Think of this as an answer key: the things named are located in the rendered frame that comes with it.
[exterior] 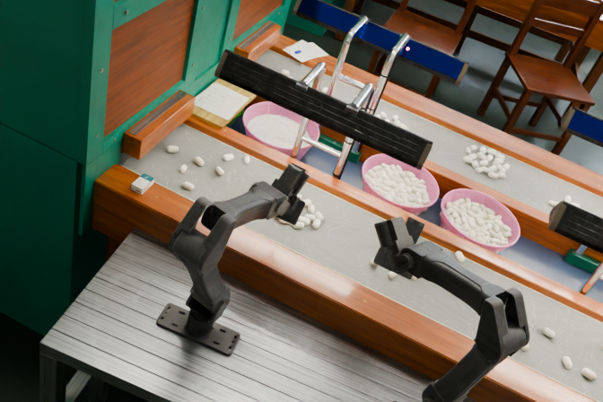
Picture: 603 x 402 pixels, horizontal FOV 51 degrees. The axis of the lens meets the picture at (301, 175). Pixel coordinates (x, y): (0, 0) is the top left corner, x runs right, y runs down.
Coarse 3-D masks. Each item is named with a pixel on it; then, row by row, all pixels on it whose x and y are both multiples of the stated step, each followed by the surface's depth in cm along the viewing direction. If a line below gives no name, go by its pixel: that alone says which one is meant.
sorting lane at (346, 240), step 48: (192, 144) 199; (192, 192) 183; (240, 192) 188; (288, 240) 178; (336, 240) 183; (384, 288) 173; (432, 288) 178; (528, 288) 188; (576, 336) 178; (576, 384) 165
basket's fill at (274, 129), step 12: (252, 120) 219; (264, 120) 222; (276, 120) 222; (288, 120) 225; (252, 132) 214; (264, 132) 216; (276, 132) 217; (288, 132) 219; (276, 144) 213; (288, 144) 214
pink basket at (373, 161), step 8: (368, 160) 213; (376, 160) 217; (384, 160) 218; (392, 160) 219; (368, 168) 214; (408, 168) 219; (416, 176) 219; (424, 176) 217; (432, 176) 215; (368, 184) 202; (432, 184) 214; (368, 192) 205; (376, 192) 200; (432, 192) 212; (384, 200) 200; (432, 200) 209; (408, 208) 199; (416, 208) 200; (424, 208) 204
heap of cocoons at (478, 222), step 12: (456, 204) 210; (468, 204) 212; (456, 216) 205; (468, 216) 210; (480, 216) 209; (492, 216) 210; (444, 228) 203; (468, 228) 202; (480, 228) 204; (492, 228) 208; (504, 228) 208; (480, 240) 200; (492, 240) 201; (504, 240) 205
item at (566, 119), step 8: (568, 112) 204; (576, 112) 203; (584, 112) 203; (568, 120) 203; (576, 120) 203; (584, 120) 203; (592, 120) 202; (600, 120) 202; (560, 128) 205; (568, 128) 204; (576, 128) 203; (584, 128) 203; (592, 128) 202; (600, 128) 202; (584, 136) 203; (592, 136) 202; (600, 136) 202; (600, 144) 202
